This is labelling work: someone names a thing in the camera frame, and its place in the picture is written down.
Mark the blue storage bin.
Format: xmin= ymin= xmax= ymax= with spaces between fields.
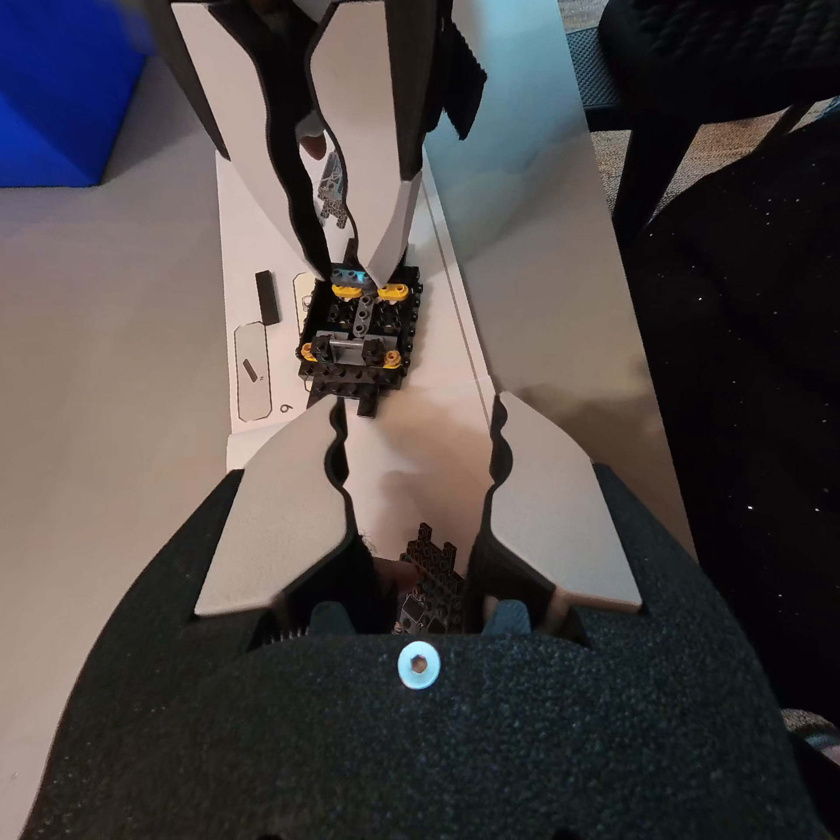
xmin=0 ymin=0 xmax=155 ymax=189

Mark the white instruction booklet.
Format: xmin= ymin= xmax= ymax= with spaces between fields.
xmin=215 ymin=141 xmax=503 ymax=634

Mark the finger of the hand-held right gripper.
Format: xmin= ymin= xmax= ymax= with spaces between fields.
xmin=308 ymin=0 xmax=424 ymax=286
xmin=172 ymin=0 xmax=332 ymax=277

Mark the black speckled clothing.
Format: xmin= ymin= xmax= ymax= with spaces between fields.
xmin=620 ymin=121 xmax=840 ymax=716

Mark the black lego model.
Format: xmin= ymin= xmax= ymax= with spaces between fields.
xmin=297 ymin=262 xmax=426 ymax=417

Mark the black lego tile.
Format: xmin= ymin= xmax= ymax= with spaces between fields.
xmin=256 ymin=269 xmax=282 ymax=324

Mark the person's right hand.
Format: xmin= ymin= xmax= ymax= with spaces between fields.
xmin=297 ymin=117 xmax=332 ymax=161

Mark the person's left hand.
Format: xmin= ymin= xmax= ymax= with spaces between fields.
xmin=375 ymin=561 xmax=421 ymax=601

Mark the black chair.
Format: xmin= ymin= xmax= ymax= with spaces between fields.
xmin=566 ymin=0 xmax=840 ymax=247

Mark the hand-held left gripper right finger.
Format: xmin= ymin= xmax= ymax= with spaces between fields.
xmin=469 ymin=392 xmax=644 ymax=614

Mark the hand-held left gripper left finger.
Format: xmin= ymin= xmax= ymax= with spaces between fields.
xmin=195 ymin=397 xmax=355 ymax=618

